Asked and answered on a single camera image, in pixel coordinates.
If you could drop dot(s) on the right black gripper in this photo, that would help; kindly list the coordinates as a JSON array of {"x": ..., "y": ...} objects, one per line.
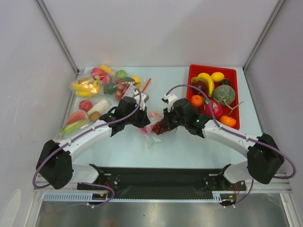
[{"x": 167, "y": 119}]

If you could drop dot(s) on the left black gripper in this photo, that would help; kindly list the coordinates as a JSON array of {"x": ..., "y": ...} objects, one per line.
[{"x": 144, "y": 120}]

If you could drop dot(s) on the red fake apple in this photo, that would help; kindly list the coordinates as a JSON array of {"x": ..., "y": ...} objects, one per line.
[{"x": 144, "y": 131}]

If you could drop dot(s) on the clear zip bag blue seal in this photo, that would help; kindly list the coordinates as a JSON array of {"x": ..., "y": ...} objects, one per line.
[{"x": 152, "y": 138}]

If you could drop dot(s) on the purple fake grapes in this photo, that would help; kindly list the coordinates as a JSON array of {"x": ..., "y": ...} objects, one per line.
[{"x": 159, "y": 128}]

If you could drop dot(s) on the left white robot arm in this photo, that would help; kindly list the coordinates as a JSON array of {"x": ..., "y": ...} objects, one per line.
[{"x": 56, "y": 162}]

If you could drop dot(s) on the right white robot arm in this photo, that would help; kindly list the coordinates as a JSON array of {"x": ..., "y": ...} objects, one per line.
[{"x": 263, "y": 160}]

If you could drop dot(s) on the fake tangerine in tray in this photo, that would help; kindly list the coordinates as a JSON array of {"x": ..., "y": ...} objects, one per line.
[{"x": 196, "y": 101}]

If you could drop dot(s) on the dark red fake plum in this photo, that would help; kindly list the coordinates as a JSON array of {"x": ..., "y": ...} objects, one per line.
[{"x": 200, "y": 85}]

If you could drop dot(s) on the zip bag red seal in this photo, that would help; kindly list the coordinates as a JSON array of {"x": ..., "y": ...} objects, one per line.
[{"x": 115, "y": 81}]

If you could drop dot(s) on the pink fake dragon fruit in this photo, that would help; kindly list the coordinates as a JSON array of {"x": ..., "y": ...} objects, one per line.
[{"x": 214, "y": 107}]

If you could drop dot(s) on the yellow fake banana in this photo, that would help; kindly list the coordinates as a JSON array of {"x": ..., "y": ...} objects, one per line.
[{"x": 204, "y": 77}]

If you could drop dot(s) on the vegetable bag pink seal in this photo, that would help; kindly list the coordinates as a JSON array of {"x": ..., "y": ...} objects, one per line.
[{"x": 84, "y": 113}]

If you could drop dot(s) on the green fake melon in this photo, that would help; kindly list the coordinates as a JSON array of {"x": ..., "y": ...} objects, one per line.
[{"x": 224, "y": 94}]

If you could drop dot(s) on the yellow bananas bag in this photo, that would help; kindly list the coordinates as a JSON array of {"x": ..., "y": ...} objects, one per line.
[{"x": 86, "y": 87}]

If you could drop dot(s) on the yellow fake lemon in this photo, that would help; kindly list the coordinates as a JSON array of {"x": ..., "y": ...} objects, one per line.
[{"x": 217, "y": 76}]

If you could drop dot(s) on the dark purple fake mangosteen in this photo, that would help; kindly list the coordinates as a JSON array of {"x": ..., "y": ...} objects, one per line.
[{"x": 225, "y": 82}]

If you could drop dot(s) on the red plastic tray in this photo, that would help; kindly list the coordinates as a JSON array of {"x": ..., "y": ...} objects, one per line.
[{"x": 231, "y": 110}]

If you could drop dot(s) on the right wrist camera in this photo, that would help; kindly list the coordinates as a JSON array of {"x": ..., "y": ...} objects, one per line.
[{"x": 170, "y": 99}]

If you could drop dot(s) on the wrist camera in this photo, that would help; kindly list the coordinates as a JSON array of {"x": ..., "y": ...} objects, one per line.
[
  {"x": 141, "y": 99},
  {"x": 170, "y": 99}
]

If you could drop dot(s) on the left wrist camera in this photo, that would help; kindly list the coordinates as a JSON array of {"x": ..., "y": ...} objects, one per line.
[{"x": 141, "y": 99}]

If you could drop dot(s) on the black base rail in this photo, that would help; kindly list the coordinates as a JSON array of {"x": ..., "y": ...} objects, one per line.
[{"x": 162, "y": 183}]

